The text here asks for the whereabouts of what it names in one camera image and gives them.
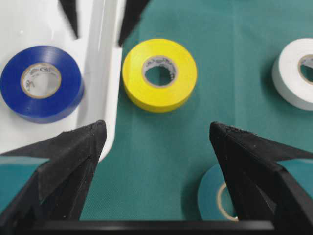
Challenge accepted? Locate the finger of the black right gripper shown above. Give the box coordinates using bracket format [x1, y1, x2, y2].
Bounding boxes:
[118, 0, 150, 47]
[59, 0, 79, 39]

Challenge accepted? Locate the white tape roll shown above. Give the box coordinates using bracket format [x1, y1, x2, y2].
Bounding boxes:
[272, 38, 313, 111]

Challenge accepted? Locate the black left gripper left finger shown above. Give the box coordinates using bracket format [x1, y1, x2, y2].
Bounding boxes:
[0, 120, 107, 235]

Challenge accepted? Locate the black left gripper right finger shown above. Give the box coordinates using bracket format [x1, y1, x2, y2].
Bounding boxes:
[209, 122, 313, 235]

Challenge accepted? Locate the blue tape roll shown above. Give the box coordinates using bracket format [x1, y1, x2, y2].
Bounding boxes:
[0, 46, 84, 123]

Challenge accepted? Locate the white plastic tray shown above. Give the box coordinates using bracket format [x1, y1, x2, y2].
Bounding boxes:
[0, 0, 123, 162]

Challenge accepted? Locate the green table cloth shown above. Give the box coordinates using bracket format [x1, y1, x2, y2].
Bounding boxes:
[0, 0, 313, 220]

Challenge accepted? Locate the yellow tape roll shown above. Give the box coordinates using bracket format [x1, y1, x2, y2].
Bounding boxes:
[122, 39, 197, 113]

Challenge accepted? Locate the teal tape roll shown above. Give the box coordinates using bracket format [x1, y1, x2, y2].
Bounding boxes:
[197, 164, 239, 222]

